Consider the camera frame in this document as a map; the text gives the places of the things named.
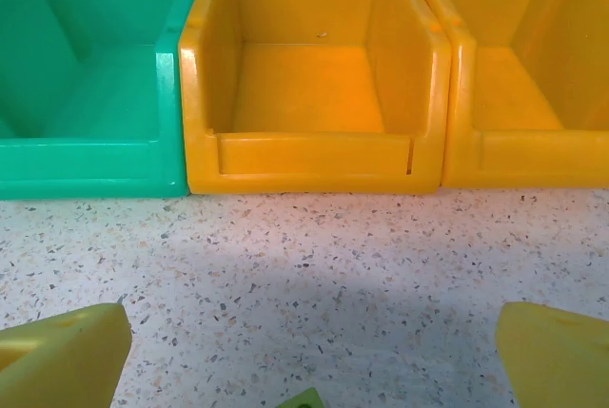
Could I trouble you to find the lime green lego brick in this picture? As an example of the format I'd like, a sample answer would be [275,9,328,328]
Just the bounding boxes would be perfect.
[277,385,327,408]

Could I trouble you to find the green plastic storage bin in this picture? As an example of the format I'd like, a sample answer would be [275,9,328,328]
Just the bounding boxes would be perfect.
[0,0,213,201]

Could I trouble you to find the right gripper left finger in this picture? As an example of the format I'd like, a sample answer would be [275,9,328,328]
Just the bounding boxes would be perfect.
[0,301,134,408]

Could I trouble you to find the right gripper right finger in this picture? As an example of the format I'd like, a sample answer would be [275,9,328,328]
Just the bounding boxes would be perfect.
[495,301,609,408]

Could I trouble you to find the yellow plastic storage bin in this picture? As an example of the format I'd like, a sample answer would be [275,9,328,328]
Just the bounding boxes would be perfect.
[177,0,453,196]
[407,0,609,189]

